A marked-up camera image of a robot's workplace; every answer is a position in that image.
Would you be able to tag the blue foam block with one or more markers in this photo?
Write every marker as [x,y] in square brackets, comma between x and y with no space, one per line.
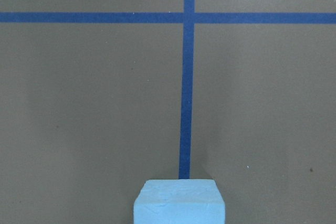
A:
[179,201]

